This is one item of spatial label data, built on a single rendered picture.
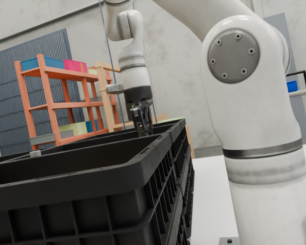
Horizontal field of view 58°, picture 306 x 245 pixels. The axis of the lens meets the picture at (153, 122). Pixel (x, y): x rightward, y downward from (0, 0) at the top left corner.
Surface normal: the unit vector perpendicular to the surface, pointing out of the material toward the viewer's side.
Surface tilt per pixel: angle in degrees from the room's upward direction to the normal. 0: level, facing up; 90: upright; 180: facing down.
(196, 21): 116
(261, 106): 90
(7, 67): 90
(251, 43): 86
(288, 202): 90
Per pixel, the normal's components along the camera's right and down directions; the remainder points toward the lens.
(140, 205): 0.97, -0.18
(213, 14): -0.30, 0.42
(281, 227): -0.15, 0.05
